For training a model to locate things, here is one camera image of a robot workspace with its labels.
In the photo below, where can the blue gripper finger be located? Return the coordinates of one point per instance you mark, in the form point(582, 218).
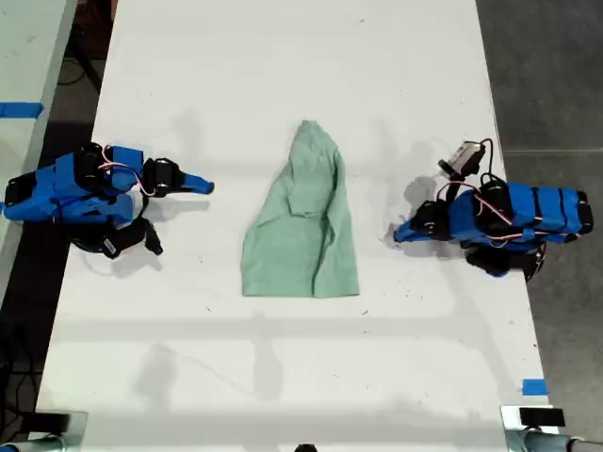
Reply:
point(200, 182)
point(412, 227)
point(195, 189)
point(409, 237)

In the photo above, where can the pale green T-shirt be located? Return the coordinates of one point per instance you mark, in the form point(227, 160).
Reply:
point(301, 235)

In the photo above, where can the blue and black arm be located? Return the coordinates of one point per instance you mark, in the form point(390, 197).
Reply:
point(532, 214)
point(70, 198)

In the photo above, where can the long blue tape strip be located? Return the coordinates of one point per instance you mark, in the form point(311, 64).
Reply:
point(21, 109)

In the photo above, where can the pale side table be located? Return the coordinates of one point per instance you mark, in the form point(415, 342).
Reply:
point(23, 61)

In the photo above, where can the small blue tape piece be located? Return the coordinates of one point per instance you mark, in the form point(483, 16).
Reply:
point(534, 387)

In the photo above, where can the small black box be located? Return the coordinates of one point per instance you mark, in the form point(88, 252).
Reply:
point(542, 417)
point(49, 421)

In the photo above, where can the black round object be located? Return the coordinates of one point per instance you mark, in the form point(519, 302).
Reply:
point(305, 447)

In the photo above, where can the short black camera stalk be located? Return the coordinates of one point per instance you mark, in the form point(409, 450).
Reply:
point(143, 207)
point(454, 188)

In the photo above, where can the grey and black camera box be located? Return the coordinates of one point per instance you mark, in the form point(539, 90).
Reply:
point(464, 157)

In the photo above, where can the black camera box white label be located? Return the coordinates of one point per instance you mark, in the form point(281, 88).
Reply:
point(123, 240)

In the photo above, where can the metal table clamp bracket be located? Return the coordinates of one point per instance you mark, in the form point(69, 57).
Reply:
point(77, 431)
point(511, 431)

